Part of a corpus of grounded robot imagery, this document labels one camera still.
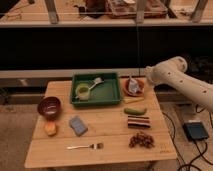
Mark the brown grape bunch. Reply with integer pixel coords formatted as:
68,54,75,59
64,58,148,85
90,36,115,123
129,132,154,148

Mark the orange apple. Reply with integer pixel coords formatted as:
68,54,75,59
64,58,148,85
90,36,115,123
44,122,57,136

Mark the green cucumber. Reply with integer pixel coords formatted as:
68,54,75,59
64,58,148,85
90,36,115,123
123,108,147,116

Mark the yellow banana piece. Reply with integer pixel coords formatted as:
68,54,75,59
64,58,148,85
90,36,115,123
123,97,144,104

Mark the white crumpled packet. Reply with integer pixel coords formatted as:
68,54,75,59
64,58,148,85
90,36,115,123
128,77,139,94

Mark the blue sponge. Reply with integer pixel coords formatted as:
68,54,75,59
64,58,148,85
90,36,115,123
69,116,88,136

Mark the black cable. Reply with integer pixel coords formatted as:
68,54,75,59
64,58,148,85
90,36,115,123
162,105,213,171

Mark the metal fork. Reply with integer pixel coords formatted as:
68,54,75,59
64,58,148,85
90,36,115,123
67,143,104,150

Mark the black foot pedal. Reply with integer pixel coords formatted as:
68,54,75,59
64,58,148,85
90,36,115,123
183,122,209,141

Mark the wooden table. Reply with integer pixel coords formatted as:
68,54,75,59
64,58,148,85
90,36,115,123
25,81,177,168

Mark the green plastic tray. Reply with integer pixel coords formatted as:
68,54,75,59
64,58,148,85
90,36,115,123
70,72,122,107

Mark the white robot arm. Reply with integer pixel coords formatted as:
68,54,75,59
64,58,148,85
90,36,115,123
144,56,213,113

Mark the light green cup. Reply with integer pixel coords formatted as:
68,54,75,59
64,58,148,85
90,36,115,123
75,83,90,100

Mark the purple bowl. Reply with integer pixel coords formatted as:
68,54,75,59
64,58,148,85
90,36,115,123
37,97,61,120

